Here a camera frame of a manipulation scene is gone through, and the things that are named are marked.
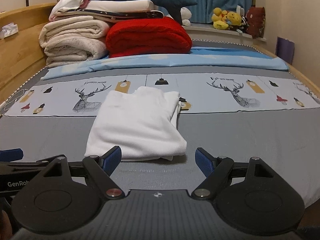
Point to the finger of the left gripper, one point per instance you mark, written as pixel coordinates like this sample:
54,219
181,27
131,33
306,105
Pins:
11,155

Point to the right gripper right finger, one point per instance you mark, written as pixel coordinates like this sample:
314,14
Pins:
216,171

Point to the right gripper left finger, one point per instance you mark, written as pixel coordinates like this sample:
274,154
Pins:
98,171

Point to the white long sleeve garment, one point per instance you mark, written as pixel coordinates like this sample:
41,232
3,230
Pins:
143,124

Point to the person's left hand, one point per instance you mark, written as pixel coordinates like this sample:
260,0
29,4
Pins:
5,226

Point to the grey deer print bedsheet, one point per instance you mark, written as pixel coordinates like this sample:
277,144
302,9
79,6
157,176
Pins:
229,111

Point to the light blue cloud sheet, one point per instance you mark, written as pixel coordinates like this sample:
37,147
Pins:
197,56

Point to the white tissue pack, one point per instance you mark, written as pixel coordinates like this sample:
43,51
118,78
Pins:
8,30

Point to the cream folded blanket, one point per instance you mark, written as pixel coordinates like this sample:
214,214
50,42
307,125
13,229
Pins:
73,40

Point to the purple box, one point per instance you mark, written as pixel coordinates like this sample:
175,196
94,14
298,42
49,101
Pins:
285,49

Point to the red folded blanket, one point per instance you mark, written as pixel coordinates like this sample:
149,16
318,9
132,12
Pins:
147,36

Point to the yellow plush toys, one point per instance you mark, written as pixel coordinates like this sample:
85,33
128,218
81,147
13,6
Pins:
226,20

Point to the dark patterned folded cloth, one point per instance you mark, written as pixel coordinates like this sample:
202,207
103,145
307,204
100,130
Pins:
112,17

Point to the dark red cushion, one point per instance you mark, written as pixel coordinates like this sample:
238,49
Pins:
256,21

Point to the white plush toy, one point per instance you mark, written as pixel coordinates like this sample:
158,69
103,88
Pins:
186,16

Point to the white folded pillow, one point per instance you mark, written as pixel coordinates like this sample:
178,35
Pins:
121,6

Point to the white pink folded garment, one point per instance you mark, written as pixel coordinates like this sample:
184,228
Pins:
65,5

